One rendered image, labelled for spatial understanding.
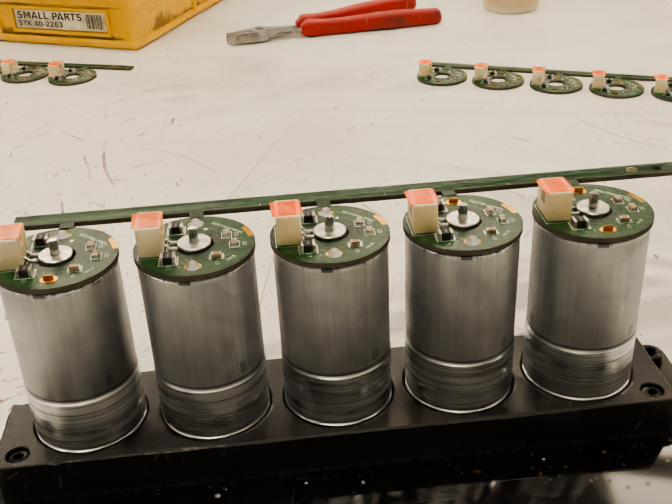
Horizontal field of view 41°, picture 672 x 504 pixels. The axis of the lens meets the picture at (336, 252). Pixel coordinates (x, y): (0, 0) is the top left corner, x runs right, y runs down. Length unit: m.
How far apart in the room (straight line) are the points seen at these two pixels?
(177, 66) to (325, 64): 0.08
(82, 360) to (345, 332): 0.05
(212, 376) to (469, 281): 0.06
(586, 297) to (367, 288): 0.05
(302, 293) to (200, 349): 0.02
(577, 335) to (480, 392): 0.02
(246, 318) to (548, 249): 0.06
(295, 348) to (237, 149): 0.21
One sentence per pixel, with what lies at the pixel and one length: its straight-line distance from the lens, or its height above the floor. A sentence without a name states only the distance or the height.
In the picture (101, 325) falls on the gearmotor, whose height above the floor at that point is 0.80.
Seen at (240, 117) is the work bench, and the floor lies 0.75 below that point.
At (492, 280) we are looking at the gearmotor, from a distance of 0.19.
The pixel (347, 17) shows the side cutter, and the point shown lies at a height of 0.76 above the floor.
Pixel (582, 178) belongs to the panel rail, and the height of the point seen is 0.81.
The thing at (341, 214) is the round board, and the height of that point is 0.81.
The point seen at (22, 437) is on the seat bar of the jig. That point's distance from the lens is 0.22.
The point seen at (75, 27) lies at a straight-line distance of 0.56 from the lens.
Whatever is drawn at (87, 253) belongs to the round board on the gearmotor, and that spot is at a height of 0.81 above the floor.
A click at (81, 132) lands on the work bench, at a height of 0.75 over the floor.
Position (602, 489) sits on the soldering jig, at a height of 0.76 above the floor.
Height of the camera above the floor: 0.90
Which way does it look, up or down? 30 degrees down
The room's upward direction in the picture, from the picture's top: 3 degrees counter-clockwise
